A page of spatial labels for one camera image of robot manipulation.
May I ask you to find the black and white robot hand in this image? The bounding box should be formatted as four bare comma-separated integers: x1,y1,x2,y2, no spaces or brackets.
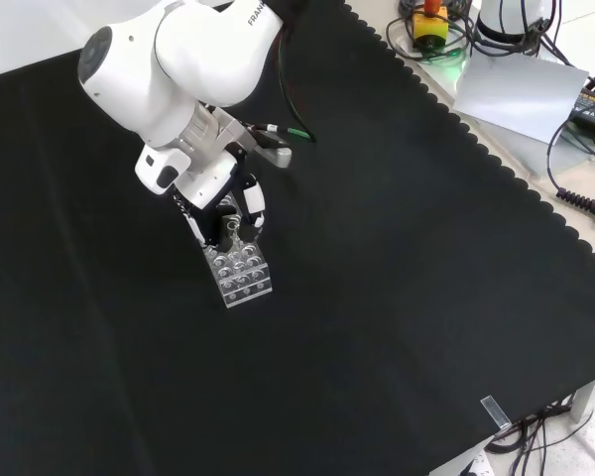
134,144,268,252

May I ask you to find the yellow emergency stop button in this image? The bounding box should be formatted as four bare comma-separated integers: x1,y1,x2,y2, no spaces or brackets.
412,0,449,51

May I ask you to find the white table leg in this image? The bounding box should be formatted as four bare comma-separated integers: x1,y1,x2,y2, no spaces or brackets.
569,369,595,423

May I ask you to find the black floor cable bundle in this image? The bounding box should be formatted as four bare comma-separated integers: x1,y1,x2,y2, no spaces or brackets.
483,379,595,476

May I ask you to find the pale grey board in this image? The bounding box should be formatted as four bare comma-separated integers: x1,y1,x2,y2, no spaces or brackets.
453,49,590,145

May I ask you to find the clear plastic test tube rack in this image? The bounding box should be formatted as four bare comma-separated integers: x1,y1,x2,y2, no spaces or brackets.
200,195,274,309

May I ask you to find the black cable with ribbed plug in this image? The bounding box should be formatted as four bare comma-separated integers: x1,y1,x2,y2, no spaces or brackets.
545,118,595,230

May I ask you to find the clear tape strip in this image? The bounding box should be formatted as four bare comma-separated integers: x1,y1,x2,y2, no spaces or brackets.
479,395,512,430

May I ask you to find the white power strip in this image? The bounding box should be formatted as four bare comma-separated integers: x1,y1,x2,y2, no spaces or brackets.
458,448,495,476

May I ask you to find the clear glass test tube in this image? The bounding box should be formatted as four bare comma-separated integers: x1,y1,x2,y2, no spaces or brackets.
226,213,243,249

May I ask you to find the black bench cloth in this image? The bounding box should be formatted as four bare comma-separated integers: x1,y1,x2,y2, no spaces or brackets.
0,0,595,476

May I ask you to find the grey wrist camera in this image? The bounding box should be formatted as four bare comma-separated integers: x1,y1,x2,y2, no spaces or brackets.
217,109,295,170

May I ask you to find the green and black arm cable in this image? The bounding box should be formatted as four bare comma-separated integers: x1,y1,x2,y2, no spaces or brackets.
250,24,319,146

